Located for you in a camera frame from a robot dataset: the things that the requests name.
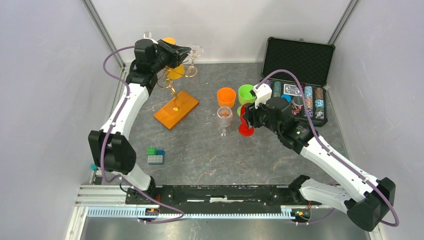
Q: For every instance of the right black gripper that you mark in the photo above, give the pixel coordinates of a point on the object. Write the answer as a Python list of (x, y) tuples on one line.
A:
[(248, 115)]

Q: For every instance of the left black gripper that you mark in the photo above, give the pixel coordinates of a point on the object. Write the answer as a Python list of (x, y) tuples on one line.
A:
[(177, 53)]

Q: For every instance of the red plastic wine glass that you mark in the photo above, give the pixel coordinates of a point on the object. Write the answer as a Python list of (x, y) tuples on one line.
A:
[(243, 128)]

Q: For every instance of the yellow-orange plastic wine glass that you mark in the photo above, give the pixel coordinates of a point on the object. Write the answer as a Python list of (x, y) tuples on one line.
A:
[(178, 72)]

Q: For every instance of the green plastic wine glass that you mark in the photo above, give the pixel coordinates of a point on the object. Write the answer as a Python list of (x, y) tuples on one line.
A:
[(245, 96)]

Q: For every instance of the clear wine glass back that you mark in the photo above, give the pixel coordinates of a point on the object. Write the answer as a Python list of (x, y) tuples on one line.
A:
[(195, 52)]

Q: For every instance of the clear wine glass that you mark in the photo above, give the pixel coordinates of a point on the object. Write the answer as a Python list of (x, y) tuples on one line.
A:
[(224, 119), (195, 52)]

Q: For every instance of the orange plastic wine glass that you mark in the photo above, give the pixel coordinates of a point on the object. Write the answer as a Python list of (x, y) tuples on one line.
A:
[(226, 97)]

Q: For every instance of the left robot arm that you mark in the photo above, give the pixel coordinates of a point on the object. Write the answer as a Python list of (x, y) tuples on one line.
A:
[(110, 148)]

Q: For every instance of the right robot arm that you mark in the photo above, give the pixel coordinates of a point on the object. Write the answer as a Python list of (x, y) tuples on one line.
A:
[(364, 198)]

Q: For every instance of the wooden rack base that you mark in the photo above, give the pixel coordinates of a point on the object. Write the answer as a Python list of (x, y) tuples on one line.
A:
[(168, 117)]

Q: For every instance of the blue poker chip disc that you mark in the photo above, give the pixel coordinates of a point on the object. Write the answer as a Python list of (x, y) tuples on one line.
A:
[(287, 97)]

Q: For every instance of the playing card deck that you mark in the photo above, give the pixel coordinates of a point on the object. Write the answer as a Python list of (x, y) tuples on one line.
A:
[(291, 90)]

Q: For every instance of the black poker chip case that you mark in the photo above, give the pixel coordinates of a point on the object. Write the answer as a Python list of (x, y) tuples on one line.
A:
[(310, 62)]

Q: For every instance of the blue toy brick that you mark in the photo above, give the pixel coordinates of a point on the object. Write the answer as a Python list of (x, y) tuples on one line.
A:
[(160, 152)]

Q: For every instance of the green toy brick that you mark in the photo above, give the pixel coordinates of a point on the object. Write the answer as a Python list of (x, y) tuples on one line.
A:
[(151, 151)]

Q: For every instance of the grey toy brick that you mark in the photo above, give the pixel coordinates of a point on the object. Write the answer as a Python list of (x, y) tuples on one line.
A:
[(155, 159)]

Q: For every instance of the gold wire glass rack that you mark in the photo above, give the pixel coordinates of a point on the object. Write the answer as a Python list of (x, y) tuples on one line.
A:
[(190, 72)]

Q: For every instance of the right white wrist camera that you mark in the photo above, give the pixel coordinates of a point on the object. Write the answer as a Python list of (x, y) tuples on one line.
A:
[(262, 93)]

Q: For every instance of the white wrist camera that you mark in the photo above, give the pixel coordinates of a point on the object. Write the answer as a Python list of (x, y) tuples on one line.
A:
[(262, 93), (148, 35)]

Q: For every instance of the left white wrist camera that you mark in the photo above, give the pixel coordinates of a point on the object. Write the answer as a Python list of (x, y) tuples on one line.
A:
[(148, 35)]

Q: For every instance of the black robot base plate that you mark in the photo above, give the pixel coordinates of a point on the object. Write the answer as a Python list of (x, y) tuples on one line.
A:
[(219, 199)]

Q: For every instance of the teal clip on rail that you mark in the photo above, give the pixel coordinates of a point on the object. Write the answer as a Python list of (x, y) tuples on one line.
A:
[(94, 167)]

